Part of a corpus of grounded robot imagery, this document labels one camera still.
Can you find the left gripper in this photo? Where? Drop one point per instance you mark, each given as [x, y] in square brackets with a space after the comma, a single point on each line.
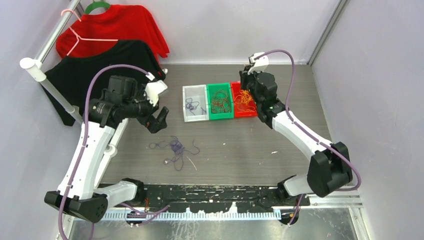
[154, 124]

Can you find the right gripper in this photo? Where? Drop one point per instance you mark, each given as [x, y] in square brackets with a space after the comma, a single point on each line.
[245, 75]

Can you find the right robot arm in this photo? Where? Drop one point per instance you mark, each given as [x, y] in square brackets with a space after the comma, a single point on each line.
[329, 165]

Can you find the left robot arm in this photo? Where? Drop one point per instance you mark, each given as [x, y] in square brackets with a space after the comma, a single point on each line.
[79, 194]

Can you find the red plastic bin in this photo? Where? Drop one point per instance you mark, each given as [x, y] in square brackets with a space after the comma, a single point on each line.
[244, 105]

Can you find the white plastic bin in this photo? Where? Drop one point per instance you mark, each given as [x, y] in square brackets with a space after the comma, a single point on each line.
[195, 104]

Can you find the green plastic bin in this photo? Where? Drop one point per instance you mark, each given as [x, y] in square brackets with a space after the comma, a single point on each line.
[220, 101]

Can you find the black t-shirt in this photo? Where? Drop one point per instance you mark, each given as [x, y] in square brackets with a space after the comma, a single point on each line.
[73, 75]

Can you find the red t-shirt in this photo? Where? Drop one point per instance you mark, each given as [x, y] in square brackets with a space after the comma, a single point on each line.
[121, 22]

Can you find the pink hanger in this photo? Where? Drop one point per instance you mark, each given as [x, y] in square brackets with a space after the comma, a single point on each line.
[78, 37]

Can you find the white clothes rack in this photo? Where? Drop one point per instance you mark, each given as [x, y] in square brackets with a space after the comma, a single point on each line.
[33, 67]

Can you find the green hanger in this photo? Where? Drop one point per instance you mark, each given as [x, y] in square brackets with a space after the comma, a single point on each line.
[96, 5]

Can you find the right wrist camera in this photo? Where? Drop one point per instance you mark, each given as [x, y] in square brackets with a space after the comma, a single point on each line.
[258, 62]

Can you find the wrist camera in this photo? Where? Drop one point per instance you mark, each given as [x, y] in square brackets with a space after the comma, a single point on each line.
[258, 62]
[153, 91]

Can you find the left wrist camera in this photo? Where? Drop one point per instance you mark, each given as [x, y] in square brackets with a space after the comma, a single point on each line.
[153, 91]

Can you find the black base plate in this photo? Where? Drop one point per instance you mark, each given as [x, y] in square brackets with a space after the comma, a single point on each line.
[212, 198]

